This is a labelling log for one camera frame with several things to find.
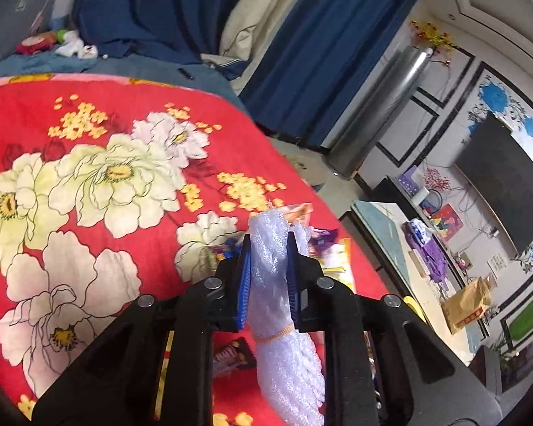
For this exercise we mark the purple snack wrapper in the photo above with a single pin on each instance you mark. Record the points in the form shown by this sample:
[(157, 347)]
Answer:
[(322, 239)]

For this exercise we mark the purple cloth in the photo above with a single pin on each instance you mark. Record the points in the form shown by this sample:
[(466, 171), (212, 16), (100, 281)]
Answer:
[(426, 248)]

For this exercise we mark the red floral blanket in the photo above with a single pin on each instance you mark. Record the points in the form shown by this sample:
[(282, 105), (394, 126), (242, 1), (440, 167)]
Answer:
[(115, 253)]

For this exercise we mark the yellow snack packet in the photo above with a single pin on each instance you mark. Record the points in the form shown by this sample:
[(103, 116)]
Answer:
[(337, 266)]

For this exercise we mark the dark chocolate wrapper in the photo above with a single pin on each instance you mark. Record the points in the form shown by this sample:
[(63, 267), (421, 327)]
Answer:
[(233, 357)]

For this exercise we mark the yellow artificial flowers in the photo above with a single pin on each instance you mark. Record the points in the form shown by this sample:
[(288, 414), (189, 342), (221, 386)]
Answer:
[(435, 35)]

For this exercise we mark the purple box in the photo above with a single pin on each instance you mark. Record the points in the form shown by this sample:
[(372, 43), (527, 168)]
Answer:
[(408, 181)]

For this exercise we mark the grey heart print pillow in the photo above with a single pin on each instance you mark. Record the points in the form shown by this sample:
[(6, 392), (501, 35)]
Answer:
[(13, 13)]

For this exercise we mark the black television stand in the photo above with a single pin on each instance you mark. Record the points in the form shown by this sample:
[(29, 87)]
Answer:
[(393, 188)]

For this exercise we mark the beige curtain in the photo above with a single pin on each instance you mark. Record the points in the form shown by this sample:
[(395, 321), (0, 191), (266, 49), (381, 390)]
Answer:
[(257, 17)]

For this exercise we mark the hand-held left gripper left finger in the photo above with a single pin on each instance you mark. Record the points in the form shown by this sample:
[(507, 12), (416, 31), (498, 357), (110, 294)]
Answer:
[(244, 284)]

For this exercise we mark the black television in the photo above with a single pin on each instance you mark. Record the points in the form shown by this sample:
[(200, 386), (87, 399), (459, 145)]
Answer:
[(502, 177)]

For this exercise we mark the colourful picture card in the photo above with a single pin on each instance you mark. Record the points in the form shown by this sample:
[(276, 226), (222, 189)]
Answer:
[(446, 222)]

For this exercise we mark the green bag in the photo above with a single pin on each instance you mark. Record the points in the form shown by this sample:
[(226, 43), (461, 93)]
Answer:
[(525, 321)]

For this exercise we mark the brown paper bag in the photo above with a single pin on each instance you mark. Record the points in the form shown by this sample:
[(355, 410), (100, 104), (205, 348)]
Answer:
[(464, 306)]

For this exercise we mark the orange snack wrapper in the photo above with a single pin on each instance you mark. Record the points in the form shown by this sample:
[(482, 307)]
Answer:
[(298, 212)]

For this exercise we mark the red toy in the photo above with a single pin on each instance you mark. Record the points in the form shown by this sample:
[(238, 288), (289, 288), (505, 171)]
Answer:
[(35, 44)]

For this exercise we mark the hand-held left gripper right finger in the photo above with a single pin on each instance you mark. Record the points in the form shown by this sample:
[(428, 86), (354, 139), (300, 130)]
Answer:
[(293, 284)]

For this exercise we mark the yellow bin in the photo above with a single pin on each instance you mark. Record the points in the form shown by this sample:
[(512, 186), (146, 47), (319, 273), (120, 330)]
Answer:
[(411, 304)]

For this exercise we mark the white foam net sleeve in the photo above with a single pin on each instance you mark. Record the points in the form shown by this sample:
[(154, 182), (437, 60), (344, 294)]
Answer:
[(270, 253)]

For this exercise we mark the white crumpled cloth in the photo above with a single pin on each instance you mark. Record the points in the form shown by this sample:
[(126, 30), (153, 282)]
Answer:
[(73, 48)]

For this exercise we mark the grey cabinet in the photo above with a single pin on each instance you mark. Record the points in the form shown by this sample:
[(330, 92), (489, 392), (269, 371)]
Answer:
[(382, 239)]

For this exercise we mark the wide blue curtain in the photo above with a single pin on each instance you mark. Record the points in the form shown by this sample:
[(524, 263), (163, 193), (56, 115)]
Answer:
[(160, 9)]

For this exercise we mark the narrow blue curtain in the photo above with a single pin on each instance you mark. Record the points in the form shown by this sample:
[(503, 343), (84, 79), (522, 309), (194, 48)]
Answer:
[(320, 53)]

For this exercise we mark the blue and yellow wrapper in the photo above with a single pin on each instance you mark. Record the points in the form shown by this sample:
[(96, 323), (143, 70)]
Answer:
[(224, 253)]

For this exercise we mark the silver cylinder air conditioner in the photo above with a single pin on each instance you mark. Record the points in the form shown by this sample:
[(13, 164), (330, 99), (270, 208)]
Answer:
[(377, 115)]

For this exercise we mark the blue bed sheet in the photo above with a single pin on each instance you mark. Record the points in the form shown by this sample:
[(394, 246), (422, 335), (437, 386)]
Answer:
[(115, 66)]

